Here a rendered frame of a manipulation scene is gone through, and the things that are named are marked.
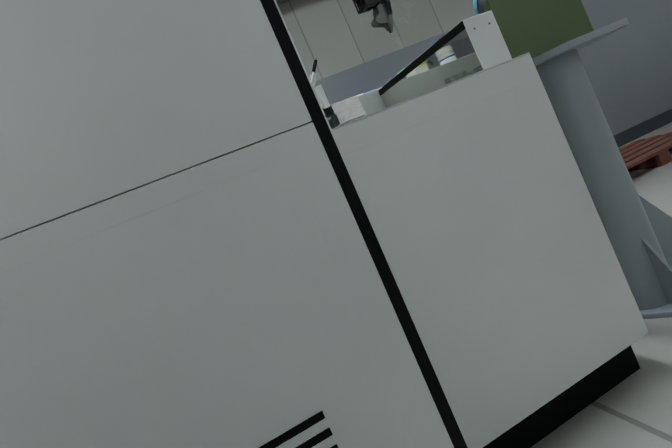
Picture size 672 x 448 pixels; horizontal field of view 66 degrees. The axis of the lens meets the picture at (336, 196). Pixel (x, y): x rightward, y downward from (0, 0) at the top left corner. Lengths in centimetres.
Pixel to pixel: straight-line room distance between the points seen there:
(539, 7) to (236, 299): 120
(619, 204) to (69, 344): 143
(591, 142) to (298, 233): 106
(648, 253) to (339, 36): 341
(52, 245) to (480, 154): 86
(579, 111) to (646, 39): 442
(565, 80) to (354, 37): 316
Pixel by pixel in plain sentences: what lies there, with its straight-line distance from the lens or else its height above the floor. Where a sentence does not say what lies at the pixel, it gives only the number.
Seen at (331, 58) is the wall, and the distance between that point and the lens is 452.
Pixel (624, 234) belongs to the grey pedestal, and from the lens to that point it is 171.
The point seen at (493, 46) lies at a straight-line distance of 139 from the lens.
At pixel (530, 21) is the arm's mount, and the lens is 161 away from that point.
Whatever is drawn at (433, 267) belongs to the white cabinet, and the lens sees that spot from 112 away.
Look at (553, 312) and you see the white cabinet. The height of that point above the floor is 25.
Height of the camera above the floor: 70
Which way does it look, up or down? 1 degrees down
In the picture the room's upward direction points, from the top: 23 degrees counter-clockwise
